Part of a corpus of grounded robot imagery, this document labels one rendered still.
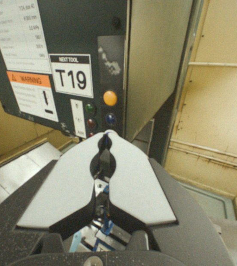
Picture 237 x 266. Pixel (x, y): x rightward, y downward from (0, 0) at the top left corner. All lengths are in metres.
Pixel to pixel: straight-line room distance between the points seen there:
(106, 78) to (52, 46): 0.12
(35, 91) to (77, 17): 0.20
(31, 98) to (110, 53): 0.25
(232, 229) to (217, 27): 1.31
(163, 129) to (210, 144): 0.54
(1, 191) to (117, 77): 1.49
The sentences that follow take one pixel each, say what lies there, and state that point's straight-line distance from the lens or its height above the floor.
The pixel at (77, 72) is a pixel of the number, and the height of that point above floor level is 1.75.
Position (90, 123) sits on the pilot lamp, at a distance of 0.29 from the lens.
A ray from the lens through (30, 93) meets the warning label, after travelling 0.42.
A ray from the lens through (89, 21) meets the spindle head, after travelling 0.26.
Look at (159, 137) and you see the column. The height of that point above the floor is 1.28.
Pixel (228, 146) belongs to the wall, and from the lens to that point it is 1.43.
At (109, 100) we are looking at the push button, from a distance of 0.24.
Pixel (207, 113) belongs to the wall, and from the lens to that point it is 1.30.
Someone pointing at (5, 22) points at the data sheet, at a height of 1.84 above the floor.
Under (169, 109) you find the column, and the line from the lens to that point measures 0.93.
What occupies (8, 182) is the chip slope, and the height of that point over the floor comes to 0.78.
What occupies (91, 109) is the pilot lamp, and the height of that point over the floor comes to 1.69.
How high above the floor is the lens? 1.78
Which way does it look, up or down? 29 degrees down
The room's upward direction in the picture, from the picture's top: 1 degrees clockwise
